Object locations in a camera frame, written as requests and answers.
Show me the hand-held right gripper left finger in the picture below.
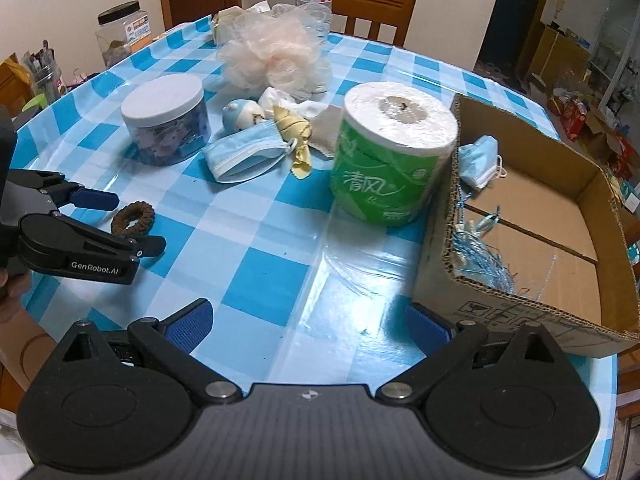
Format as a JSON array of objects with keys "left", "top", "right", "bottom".
[{"left": 60, "top": 298, "right": 243, "bottom": 406}]

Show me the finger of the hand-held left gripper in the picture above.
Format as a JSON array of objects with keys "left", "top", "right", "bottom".
[
  {"left": 7, "top": 170, "right": 121, "bottom": 213},
  {"left": 80, "top": 232, "right": 167, "bottom": 262}
]

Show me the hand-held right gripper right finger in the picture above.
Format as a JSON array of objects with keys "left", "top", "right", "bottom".
[{"left": 375, "top": 302, "right": 571, "bottom": 406}]

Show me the brown hair scrunchie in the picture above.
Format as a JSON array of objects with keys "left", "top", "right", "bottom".
[{"left": 110, "top": 201, "right": 157, "bottom": 237}]

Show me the cardboard box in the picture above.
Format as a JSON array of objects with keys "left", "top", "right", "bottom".
[{"left": 412, "top": 92, "right": 640, "bottom": 358}]

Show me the blue face mask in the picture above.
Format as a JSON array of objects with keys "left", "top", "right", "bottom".
[
  {"left": 457, "top": 135, "right": 508, "bottom": 191},
  {"left": 201, "top": 124, "right": 296, "bottom": 183}
]

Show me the blue and white plush toy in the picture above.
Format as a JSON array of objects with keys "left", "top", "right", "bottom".
[{"left": 221, "top": 100, "right": 273, "bottom": 133}]

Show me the yellow cloth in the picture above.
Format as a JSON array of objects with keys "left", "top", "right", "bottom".
[{"left": 271, "top": 102, "right": 313, "bottom": 178}]

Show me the grey cloth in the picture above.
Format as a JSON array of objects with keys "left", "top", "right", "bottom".
[{"left": 305, "top": 107, "right": 346, "bottom": 158}]

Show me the peach mesh bath loofah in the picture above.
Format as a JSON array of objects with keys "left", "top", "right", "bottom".
[{"left": 217, "top": 2, "right": 333, "bottom": 103}]

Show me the person's left hand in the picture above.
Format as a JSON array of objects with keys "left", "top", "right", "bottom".
[{"left": 0, "top": 270, "right": 32, "bottom": 323}]

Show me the blue tinsel tassel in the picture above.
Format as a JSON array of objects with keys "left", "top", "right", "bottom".
[{"left": 452, "top": 190, "right": 558, "bottom": 293}]

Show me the blue checkered tablecloth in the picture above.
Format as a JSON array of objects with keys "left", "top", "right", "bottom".
[{"left": 10, "top": 16, "right": 621, "bottom": 478}]

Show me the clear jar with white lid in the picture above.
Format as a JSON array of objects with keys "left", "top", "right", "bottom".
[{"left": 121, "top": 73, "right": 211, "bottom": 166}]

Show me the pen holder with pens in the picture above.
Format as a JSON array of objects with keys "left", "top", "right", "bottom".
[{"left": 20, "top": 40, "right": 68, "bottom": 103}]

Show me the green wrapped toilet paper roll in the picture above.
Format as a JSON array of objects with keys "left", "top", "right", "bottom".
[{"left": 329, "top": 81, "right": 460, "bottom": 227}]

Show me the clear jar with black lid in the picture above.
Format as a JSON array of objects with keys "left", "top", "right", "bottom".
[{"left": 95, "top": 1, "right": 153, "bottom": 68}]

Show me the white cloth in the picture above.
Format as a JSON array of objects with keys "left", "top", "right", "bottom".
[{"left": 257, "top": 86, "right": 331, "bottom": 121}]

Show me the yellow tissue pack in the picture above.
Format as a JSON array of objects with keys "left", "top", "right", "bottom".
[{"left": 210, "top": 4, "right": 273, "bottom": 46}]

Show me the pile of boxes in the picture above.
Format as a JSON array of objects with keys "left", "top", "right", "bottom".
[{"left": 547, "top": 85, "right": 640, "bottom": 201}]

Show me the tan cabinet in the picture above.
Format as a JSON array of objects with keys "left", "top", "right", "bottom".
[{"left": 530, "top": 25, "right": 591, "bottom": 86}]

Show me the dark door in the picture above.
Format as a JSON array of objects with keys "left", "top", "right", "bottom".
[{"left": 475, "top": 0, "right": 556, "bottom": 93}]

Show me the glass cabinet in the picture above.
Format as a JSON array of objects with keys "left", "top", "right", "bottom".
[{"left": 590, "top": 0, "right": 640, "bottom": 111}]

